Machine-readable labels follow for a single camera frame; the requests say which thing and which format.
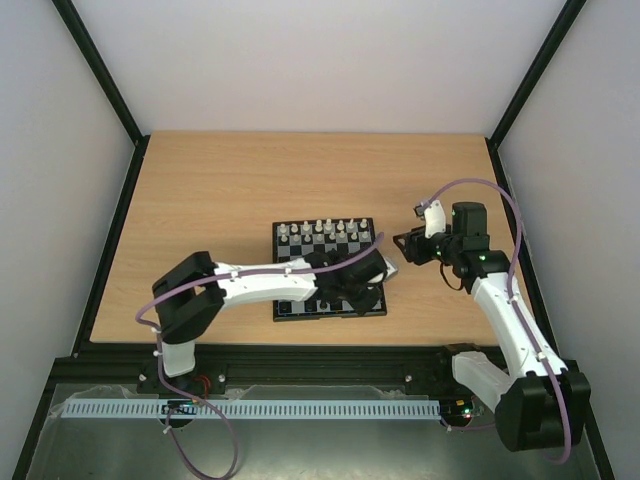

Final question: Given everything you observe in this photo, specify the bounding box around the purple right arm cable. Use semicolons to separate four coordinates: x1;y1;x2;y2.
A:
422;177;574;464

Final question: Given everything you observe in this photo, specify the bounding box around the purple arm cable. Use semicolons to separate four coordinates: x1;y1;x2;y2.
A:
135;230;389;480
422;177;574;464

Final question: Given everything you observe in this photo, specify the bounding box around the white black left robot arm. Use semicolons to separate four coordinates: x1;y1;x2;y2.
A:
152;247;397;378

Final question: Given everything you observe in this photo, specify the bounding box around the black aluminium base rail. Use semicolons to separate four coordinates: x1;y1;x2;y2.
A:
52;342;581;401

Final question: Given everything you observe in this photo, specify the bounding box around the black left frame post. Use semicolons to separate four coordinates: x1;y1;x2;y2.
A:
52;0;149;146

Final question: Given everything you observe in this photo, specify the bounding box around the black right frame post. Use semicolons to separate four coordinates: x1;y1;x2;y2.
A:
488;0;587;146

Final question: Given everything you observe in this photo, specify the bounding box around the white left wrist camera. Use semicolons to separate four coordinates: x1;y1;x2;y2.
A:
383;256;399;282

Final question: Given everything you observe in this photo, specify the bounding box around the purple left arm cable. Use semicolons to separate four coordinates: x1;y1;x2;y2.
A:
135;230;389;480

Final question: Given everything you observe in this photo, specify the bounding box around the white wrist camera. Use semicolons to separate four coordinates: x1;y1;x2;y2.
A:
414;200;447;239
383;256;399;282

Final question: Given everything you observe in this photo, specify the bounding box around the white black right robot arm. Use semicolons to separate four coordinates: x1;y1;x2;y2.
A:
393;201;591;452

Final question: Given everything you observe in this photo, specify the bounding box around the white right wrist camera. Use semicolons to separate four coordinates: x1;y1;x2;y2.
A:
414;200;447;239

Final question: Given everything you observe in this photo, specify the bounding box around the grey slotted cable duct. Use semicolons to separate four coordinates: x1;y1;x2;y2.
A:
61;398;441;421

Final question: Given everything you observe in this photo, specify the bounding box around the black and grey chessboard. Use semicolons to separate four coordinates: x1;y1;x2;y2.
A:
272;217;376;322

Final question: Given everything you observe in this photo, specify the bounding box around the black frame post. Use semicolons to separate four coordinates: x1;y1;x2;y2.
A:
488;0;587;146
52;0;149;146

